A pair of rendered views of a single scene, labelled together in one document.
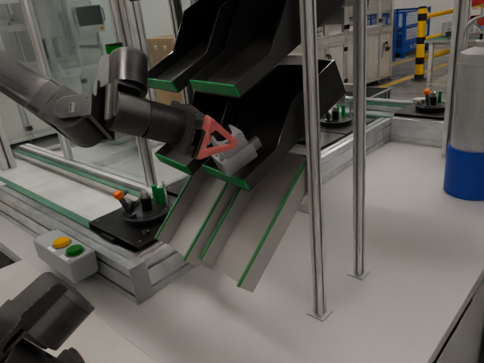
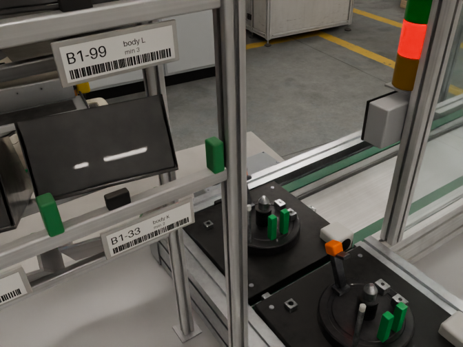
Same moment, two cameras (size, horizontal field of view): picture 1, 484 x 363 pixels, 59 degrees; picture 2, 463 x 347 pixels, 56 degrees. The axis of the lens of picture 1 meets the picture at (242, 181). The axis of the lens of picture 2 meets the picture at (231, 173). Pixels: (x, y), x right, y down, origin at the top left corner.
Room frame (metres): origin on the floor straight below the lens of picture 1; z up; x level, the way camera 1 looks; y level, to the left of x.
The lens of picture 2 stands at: (1.15, -0.37, 1.54)
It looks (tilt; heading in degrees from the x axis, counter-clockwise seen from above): 34 degrees down; 103
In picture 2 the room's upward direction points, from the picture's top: 2 degrees counter-clockwise
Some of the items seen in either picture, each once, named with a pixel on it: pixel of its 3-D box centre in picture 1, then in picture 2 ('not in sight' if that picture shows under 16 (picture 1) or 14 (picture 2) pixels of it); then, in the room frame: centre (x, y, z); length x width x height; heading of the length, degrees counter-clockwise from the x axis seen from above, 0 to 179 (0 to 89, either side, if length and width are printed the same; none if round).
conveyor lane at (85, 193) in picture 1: (104, 206); (374, 204); (1.29, 0.46, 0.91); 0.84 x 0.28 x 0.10; 45
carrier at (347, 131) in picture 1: (335, 113); not in sight; (1.77, -0.43, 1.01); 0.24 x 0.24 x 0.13; 45
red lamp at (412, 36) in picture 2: not in sight; (418, 37); (1.28, 0.32, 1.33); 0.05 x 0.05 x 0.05
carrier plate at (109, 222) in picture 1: (149, 218); (263, 233); (1.06, 0.27, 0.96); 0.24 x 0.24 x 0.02; 45
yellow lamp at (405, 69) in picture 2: not in sight; (411, 69); (1.28, 0.32, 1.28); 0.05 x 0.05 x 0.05
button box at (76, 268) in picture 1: (65, 253); (237, 180); (0.97, 0.48, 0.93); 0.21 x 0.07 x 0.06; 45
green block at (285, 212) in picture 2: (155, 193); (284, 221); (1.10, 0.25, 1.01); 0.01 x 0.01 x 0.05; 45
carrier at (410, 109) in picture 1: (433, 99); not in sight; (1.82, -0.87, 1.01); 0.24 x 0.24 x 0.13; 45
